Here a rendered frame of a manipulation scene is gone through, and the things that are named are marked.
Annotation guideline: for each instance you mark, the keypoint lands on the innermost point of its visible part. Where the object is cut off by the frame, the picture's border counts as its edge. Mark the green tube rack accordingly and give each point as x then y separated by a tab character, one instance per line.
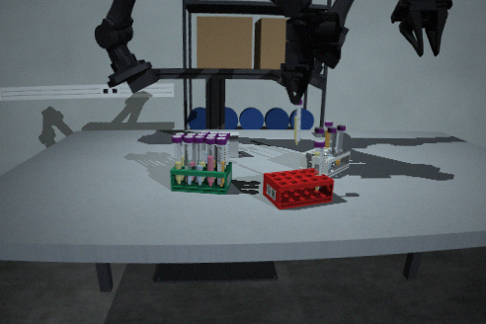
204	188

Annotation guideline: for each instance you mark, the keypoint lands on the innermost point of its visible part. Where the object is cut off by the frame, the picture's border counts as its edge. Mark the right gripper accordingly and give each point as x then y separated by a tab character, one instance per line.
292	57

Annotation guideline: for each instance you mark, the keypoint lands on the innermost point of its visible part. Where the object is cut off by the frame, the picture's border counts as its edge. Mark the red tube rack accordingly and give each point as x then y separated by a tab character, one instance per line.
277	186

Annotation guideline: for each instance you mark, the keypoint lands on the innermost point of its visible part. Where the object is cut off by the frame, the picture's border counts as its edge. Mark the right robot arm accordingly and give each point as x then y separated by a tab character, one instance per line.
319	26

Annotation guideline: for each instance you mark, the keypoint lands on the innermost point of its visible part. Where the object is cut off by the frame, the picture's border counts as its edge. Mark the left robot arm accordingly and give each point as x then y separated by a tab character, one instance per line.
341	7

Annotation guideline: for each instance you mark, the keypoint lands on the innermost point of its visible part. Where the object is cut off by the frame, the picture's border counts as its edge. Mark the orange tube with purple cap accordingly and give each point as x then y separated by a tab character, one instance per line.
327	124

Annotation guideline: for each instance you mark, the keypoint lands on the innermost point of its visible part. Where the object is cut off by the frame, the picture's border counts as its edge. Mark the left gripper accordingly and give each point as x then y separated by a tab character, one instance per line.
434	19

